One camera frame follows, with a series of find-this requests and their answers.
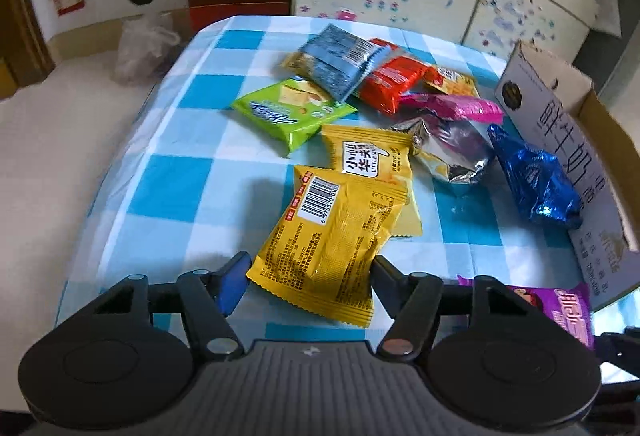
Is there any small yellow snack packet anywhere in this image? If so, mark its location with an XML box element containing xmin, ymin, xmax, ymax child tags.
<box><xmin>280</xmin><ymin>52</ymin><xmax>321</xmax><ymax>76</ymax></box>

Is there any green snack packet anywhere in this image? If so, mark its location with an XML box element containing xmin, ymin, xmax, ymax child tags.
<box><xmin>231</xmin><ymin>78</ymin><xmax>358</xmax><ymax>157</ymax></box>

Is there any orange snack packet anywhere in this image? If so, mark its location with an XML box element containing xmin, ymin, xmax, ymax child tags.
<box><xmin>425</xmin><ymin>66</ymin><xmax>480</xmax><ymax>97</ymax></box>

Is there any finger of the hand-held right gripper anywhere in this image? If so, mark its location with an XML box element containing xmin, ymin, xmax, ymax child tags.
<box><xmin>596</xmin><ymin>330</ymin><xmax>640</xmax><ymax>367</ymax></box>

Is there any clear plastic bag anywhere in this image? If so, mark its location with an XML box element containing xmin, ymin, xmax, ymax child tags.
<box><xmin>114</xmin><ymin>13</ymin><xmax>182</xmax><ymax>85</ymax></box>

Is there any blue foil snack packet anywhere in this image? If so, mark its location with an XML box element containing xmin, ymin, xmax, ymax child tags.
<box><xmin>487</xmin><ymin>124</ymin><xmax>585</xmax><ymax>230</ymax></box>

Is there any purple snack packet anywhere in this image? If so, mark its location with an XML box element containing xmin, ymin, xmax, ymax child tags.
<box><xmin>457</xmin><ymin>275</ymin><xmax>596</xmax><ymax>351</ymax></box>

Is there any yellow white-label snack packet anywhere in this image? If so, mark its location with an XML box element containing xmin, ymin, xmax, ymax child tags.
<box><xmin>320</xmin><ymin>125</ymin><xmax>423</xmax><ymax>237</ymax></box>

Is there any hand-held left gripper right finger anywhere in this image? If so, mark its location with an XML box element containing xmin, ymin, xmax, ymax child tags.
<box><xmin>371</xmin><ymin>255</ymin><xmax>533</xmax><ymax>359</ymax></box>

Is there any silver foil snack packet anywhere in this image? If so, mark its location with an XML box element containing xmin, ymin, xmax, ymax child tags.
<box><xmin>390</xmin><ymin>116</ymin><xmax>496</xmax><ymax>185</ymax></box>

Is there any blue white checked tablecloth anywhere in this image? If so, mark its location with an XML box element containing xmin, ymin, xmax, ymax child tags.
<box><xmin>55</xmin><ymin>14</ymin><xmax>640</xmax><ymax>384</ymax></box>

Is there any blue-grey snack packet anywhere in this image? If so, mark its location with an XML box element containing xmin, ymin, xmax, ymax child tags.
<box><xmin>299</xmin><ymin>24</ymin><xmax>383</xmax><ymax>102</ymax></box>

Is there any large red snack packet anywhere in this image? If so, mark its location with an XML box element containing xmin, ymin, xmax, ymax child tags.
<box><xmin>357</xmin><ymin>54</ymin><xmax>433</xmax><ymax>115</ymax></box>

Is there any brown wooden door frame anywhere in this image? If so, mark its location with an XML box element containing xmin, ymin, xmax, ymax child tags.
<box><xmin>0</xmin><ymin>0</ymin><xmax>56</xmax><ymax>89</ymax></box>

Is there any pink snack packet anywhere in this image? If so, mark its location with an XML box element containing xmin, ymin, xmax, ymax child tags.
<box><xmin>397</xmin><ymin>93</ymin><xmax>506</xmax><ymax>124</ymax></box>

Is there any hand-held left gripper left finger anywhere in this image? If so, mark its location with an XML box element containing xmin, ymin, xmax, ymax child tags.
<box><xmin>92</xmin><ymin>252</ymin><xmax>251</xmax><ymax>359</ymax></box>

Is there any yellow barcode snack packet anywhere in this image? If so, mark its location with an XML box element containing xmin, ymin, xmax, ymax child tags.
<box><xmin>246</xmin><ymin>166</ymin><xmax>412</xmax><ymax>329</ymax></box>

